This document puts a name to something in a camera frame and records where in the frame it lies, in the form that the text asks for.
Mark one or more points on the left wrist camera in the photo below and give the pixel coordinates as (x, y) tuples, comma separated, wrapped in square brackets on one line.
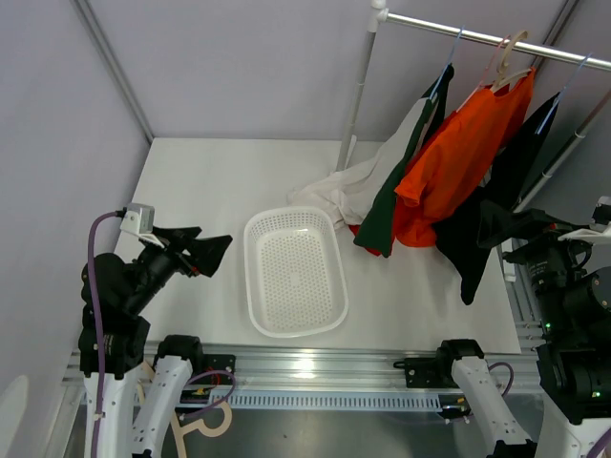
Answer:
[(138, 222)]

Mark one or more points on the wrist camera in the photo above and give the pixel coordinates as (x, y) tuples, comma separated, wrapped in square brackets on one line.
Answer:
[(138, 222), (598, 230)]

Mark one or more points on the white perforated plastic basket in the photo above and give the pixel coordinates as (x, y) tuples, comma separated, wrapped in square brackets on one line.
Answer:
[(294, 277)]

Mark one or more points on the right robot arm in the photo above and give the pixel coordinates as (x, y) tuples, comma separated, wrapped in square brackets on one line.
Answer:
[(573, 363)]

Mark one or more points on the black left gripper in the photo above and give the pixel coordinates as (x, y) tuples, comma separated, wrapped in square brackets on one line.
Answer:
[(204, 252)]

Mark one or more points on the orange t shirt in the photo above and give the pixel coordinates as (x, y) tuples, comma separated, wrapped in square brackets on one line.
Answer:
[(455, 160)]

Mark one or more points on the pink wire hanger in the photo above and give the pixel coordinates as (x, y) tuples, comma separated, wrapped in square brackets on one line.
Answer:
[(481, 82)]

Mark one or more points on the white t shirt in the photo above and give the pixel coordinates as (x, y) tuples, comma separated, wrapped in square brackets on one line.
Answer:
[(347, 196)]

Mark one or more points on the light blue wire hanger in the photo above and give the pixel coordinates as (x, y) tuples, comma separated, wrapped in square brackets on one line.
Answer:
[(568, 83)]

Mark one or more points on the aluminium mounting rail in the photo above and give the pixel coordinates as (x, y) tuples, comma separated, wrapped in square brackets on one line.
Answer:
[(324, 379)]

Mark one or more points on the red t shirt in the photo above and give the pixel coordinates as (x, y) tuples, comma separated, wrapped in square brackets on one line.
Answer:
[(357, 234)]

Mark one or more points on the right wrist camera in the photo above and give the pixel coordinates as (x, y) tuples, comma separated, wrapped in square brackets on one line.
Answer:
[(598, 230)]

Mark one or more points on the beige wooden hanger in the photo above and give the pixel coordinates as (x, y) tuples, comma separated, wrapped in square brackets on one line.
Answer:
[(503, 77)]

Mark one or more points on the metal clothes rack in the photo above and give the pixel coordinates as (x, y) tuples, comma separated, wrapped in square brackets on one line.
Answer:
[(380, 14)]

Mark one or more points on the black t shirt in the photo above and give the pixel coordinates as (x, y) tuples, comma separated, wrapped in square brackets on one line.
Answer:
[(459, 236)]

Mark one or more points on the beige hanger on floor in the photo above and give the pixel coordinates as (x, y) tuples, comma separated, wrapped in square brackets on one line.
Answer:
[(191, 427)]

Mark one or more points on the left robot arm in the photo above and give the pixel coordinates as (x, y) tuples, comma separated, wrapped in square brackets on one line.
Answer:
[(114, 334)]

